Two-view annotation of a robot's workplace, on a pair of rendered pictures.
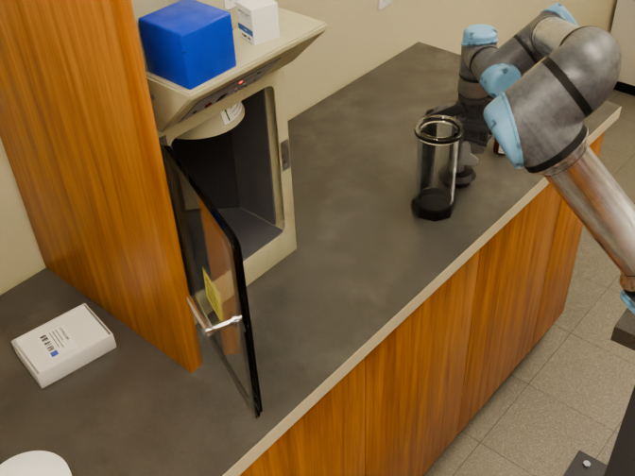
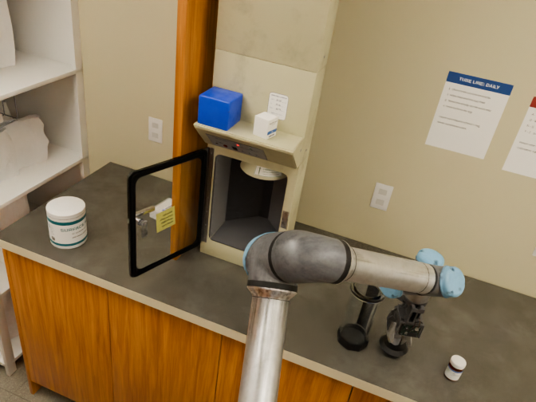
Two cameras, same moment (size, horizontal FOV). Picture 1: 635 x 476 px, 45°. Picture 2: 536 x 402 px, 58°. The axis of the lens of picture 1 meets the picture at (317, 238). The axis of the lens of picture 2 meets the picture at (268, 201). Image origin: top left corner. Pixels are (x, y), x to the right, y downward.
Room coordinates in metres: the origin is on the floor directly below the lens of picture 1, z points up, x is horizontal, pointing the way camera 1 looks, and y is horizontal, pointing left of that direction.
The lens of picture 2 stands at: (0.65, -1.13, 2.11)
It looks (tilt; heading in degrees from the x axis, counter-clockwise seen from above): 32 degrees down; 63
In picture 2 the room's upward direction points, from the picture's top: 9 degrees clockwise
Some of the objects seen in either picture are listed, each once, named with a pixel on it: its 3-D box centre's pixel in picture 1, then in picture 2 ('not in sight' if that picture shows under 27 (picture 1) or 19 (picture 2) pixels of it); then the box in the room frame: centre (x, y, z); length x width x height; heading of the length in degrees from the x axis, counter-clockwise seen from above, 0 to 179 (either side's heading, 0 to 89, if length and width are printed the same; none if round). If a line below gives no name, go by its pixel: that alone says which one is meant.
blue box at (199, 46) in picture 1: (188, 42); (220, 108); (1.11, 0.18, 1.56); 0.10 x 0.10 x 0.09; 47
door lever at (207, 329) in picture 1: (210, 313); not in sight; (0.88, 0.18, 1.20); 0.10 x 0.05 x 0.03; 26
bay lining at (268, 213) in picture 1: (192, 168); (258, 193); (1.31, 0.25, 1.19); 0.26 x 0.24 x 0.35; 137
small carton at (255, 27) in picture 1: (258, 19); (265, 125); (1.22, 0.08, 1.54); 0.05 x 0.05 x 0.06; 33
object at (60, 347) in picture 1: (64, 344); not in sight; (1.06, 0.51, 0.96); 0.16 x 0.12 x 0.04; 128
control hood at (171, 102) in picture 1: (241, 74); (247, 145); (1.18, 0.11, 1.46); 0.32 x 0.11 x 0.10; 137
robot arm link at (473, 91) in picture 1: (475, 84); (419, 291); (1.56, -0.37, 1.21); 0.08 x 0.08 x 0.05
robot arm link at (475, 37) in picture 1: (478, 53); (425, 270); (1.56, -0.37, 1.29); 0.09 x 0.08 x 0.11; 10
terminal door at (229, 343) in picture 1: (212, 283); (168, 213); (0.96, 0.18, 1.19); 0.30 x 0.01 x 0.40; 26
